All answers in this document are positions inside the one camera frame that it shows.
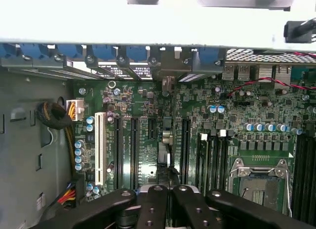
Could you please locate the black RAM slot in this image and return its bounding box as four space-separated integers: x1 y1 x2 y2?
197 132 208 194
310 135 316 227
302 135 311 224
219 129 230 191
293 135 303 219
212 135 220 191
205 136 213 192

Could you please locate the black long expansion slot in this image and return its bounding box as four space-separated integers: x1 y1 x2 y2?
181 118 191 187
114 116 123 191
130 116 139 191

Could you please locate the silver CPU socket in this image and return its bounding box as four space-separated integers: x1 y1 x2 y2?
228 158 294 216

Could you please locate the black short expansion slot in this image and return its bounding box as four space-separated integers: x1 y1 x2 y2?
148 117 158 141

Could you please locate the white expansion slot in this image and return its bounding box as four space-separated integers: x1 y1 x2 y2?
94 112 107 186

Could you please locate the silver locking lever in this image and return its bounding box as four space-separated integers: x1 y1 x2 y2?
285 162 294 216

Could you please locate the green motherboard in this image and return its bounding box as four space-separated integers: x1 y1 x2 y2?
73 66 316 229

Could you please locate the grey open PC case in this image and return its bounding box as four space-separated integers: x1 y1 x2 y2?
0 5 316 229

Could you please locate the blue card retainer clip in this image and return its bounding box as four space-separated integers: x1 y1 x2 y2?
21 43 49 64
58 44 84 65
125 46 151 67
197 47 220 67
0 43 17 65
93 45 117 67

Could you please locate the multicolour power cable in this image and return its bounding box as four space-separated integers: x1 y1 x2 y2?
45 174 86 216

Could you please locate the thin white wire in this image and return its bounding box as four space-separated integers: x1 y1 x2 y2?
47 127 55 146

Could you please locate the yellow black power cable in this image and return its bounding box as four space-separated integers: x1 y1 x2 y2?
36 97 85 182

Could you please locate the red black twisted wire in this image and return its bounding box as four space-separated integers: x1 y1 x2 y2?
226 51 316 97

